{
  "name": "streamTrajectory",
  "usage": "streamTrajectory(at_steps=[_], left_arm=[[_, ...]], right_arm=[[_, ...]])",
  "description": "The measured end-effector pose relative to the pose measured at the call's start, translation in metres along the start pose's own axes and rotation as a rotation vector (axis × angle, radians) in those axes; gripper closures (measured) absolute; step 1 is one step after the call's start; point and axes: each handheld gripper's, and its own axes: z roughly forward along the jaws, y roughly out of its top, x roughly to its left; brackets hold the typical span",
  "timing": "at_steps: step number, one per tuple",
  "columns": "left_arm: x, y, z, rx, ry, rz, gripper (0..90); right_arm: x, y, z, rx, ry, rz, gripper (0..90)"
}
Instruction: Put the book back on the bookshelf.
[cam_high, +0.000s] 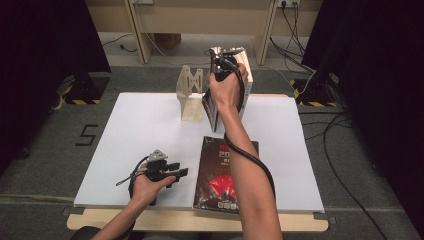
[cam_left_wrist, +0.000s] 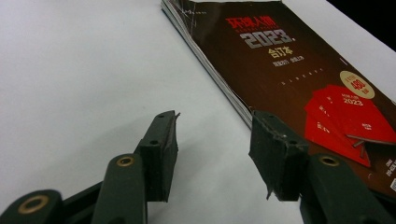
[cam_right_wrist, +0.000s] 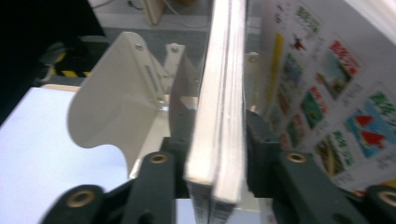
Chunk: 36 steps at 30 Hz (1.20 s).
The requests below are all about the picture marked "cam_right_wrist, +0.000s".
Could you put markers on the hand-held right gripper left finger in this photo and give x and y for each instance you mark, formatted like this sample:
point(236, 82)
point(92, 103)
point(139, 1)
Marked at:
point(180, 152)

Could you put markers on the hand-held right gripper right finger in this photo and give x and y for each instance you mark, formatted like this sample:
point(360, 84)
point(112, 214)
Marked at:
point(261, 161)

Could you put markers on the purple cover book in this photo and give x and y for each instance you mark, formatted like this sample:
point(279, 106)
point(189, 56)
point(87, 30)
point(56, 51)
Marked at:
point(221, 109)

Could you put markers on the beige expandable book rack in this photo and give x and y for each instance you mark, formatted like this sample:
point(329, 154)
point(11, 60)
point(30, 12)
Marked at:
point(115, 102)

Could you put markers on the white book with picture grid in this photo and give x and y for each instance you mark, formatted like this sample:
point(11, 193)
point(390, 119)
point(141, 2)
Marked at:
point(342, 93)

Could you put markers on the beige wooden desk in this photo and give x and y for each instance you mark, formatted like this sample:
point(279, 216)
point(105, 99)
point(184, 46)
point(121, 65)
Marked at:
point(154, 11)

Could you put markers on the black stand base striped tape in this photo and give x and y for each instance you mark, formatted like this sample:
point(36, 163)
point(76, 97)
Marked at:
point(68, 59)

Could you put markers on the black curtain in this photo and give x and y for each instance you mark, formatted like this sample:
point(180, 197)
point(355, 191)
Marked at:
point(31, 37)

